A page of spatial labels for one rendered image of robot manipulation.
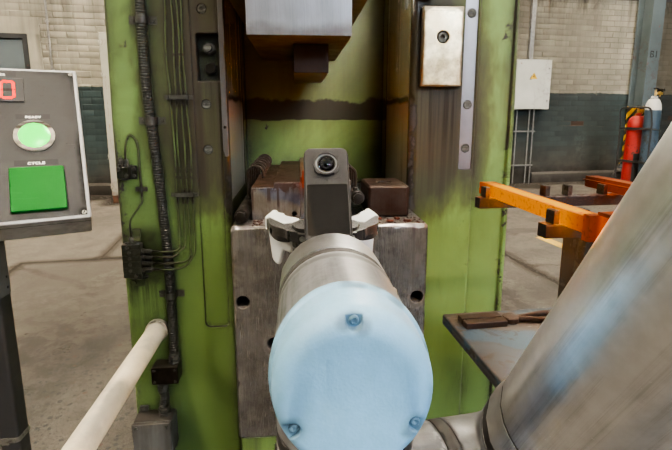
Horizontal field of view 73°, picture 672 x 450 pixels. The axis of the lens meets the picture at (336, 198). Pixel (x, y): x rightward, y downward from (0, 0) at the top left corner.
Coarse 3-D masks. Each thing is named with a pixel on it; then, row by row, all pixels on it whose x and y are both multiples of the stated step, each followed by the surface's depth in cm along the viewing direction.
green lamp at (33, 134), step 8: (24, 128) 75; (32, 128) 75; (40, 128) 76; (24, 136) 74; (32, 136) 75; (40, 136) 75; (48, 136) 76; (24, 144) 74; (32, 144) 74; (40, 144) 75
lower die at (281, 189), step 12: (276, 168) 123; (288, 168) 115; (300, 168) 106; (264, 180) 101; (276, 180) 94; (288, 180) 94; (300, 180) 91; (252, 192) 91; (264, 192) 91; (276, 192) 91; (288, 192) 92; (300, 192) 92; (252, 204) 92; (264, 204) 92; (276, 204) 92; (288, 204) 92; (300, 204) 92; (252, 216) 92; (264, 216) 92; (300, 216) 94
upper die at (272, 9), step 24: (264, 0) 85; (288, 0) 85; (312, 0) 86; (336, 0) 86; (264, 24) 86; (288, 24) 86; (312, 24) 86; (336, 24) 87; (264, 48) 103; (288, 48) 103; (336, 48) 103
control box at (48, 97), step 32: (32, 96) 77; (64, 96) 79; (0, 128) 73; (64, 128) 78; (0, 160) 72; (32, 160) 74; (64, 160) 76; (0, 192) 70; (0, 224) 69; (32, 224) 71; (64, 224) 74
